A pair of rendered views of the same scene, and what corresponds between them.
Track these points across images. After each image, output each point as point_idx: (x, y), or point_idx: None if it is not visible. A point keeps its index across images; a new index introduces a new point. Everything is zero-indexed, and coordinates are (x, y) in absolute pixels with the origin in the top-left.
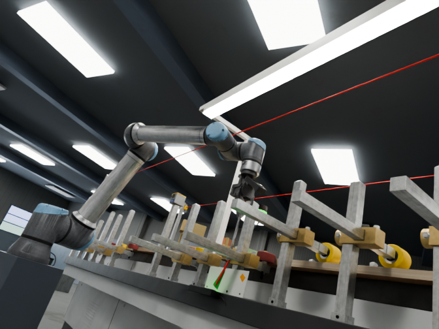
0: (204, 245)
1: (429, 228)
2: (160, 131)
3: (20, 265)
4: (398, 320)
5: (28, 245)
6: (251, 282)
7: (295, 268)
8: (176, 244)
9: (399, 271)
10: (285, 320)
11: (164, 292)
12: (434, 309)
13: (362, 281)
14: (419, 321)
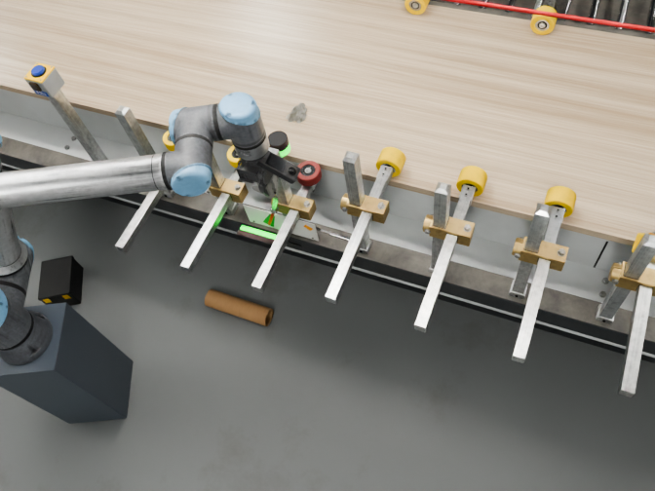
0: (274, 268)
1: (520, 252)
2: (60, 200)
3: (59, 364)
4: (473, 211)
5: (27, 347)
6: None
7: None
8: (205, 241)
9: (479, 205)
10: (385, 269)
11: (179, 213)
12: (516, 283)
13: None
14: (491, 214)
